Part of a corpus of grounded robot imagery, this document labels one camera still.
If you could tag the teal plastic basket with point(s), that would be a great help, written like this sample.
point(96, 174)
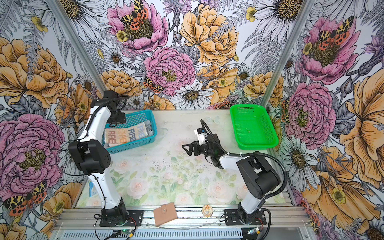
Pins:
point(134, 118)

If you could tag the blue white plastic packet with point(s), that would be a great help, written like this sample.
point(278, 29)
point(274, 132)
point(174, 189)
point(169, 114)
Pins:
point(92, 190)

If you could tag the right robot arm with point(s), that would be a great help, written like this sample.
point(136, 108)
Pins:
point(259, 176)

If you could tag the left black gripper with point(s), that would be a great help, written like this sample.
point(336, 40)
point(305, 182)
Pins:
point(120, 118)

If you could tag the striped grey patterned towel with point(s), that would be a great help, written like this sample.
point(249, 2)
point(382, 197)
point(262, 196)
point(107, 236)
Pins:
point(117, 137)

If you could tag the brown leather wallet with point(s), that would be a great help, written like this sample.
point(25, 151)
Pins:
point(164, 214)

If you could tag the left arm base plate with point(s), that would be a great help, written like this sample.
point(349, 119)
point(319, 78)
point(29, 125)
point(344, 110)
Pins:
point(132, 218)

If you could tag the aluminium front rail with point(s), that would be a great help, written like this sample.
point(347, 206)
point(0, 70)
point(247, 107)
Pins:
point(279, 222)

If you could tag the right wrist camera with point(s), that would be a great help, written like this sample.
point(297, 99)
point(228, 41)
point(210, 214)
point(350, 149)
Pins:
point(201, 134)

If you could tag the green plastic basket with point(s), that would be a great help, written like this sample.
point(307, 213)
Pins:
point(253, 127)

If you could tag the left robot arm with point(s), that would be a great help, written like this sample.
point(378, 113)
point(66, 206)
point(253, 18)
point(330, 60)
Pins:
point(93, 159)

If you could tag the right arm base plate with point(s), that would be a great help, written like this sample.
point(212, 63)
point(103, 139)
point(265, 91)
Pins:
point(234, 217)

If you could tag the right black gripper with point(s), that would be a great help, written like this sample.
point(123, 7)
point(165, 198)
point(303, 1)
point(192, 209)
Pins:
point(196, 145)

